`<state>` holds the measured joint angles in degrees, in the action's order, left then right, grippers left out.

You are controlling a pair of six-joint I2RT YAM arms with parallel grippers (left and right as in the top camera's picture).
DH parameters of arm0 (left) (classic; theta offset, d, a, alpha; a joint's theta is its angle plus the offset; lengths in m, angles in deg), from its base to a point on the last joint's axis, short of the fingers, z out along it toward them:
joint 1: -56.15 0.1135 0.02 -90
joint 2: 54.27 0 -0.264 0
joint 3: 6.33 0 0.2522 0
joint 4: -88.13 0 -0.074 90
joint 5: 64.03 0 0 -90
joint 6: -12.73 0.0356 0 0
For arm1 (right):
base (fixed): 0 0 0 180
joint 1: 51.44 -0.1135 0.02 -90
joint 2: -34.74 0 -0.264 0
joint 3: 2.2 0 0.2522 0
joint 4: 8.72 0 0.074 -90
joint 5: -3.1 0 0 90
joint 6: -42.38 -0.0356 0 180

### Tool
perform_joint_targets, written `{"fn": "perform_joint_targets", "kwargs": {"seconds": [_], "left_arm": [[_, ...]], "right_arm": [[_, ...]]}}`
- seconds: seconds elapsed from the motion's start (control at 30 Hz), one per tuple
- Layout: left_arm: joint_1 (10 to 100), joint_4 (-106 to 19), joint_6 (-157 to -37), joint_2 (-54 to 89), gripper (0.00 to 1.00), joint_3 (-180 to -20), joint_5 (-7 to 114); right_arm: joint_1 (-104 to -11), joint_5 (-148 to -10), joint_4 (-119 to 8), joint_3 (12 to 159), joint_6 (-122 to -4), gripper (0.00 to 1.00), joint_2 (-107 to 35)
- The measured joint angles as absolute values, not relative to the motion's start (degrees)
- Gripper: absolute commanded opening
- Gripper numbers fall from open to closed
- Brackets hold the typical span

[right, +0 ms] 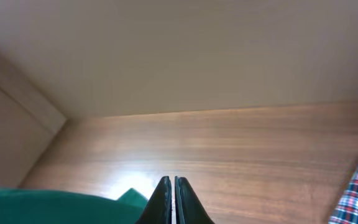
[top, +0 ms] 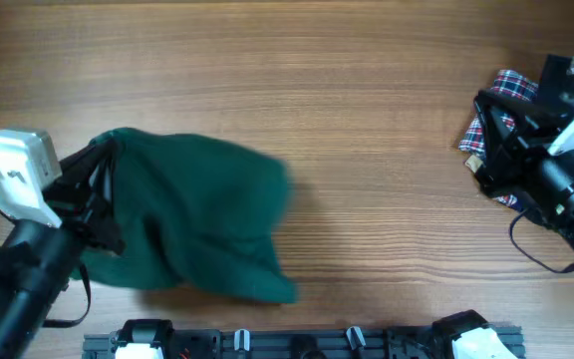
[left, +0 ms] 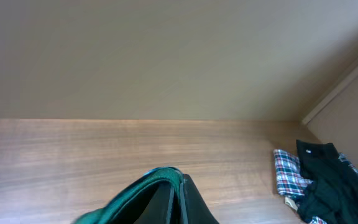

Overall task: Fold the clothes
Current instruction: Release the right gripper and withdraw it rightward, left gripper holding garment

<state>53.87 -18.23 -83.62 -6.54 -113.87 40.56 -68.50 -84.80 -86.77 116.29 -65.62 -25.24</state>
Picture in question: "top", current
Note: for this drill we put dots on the black aluminium mounting rail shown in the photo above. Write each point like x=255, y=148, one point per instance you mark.
x=461, y=335

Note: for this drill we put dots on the dark navy garment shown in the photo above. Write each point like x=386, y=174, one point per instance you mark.
x=551, y=80

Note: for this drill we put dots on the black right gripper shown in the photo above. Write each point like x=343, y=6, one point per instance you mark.
x=524, y=145

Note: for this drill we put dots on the tan cardboard tag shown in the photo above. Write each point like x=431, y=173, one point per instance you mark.
x=474, y=163

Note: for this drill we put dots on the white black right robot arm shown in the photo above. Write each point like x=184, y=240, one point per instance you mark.
x=529, y=153

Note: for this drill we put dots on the green cloth bag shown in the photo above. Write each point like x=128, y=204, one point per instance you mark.
x=195, y=210

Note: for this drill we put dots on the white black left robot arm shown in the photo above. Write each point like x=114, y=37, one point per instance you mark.
x=37, y=259

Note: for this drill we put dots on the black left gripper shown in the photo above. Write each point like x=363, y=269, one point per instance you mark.
x=83, y=202

